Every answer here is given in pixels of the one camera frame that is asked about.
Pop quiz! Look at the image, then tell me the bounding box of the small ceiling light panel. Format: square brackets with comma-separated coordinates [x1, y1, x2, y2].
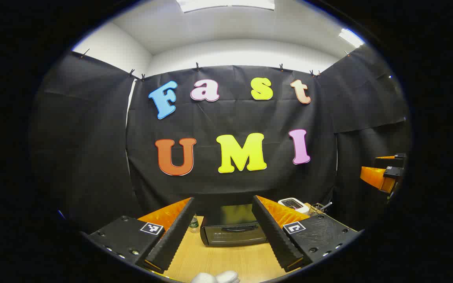
[339, 28, 365, 48]

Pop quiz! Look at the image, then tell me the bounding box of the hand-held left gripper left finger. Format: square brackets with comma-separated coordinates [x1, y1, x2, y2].
[80, 197, 195, 272]

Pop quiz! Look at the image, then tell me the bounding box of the white toaster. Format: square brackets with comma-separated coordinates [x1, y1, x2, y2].
[278, 198, 310, 215]

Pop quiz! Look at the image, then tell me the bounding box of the black electric oven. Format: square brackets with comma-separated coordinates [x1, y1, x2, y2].
[200, 204, 269, 247]

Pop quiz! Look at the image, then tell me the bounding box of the large ceiling light panel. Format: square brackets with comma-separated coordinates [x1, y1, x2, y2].
[176, 0, 275, 13]

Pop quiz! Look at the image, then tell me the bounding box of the black backdrop cloth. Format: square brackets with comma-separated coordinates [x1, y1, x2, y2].
[30, 45, 412, 232]

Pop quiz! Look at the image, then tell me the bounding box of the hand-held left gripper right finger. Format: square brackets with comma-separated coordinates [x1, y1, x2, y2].
[252, 195, 363, 272]

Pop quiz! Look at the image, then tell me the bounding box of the wire utensil holder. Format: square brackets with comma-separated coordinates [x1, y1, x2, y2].
[308, 202, 328, 217]

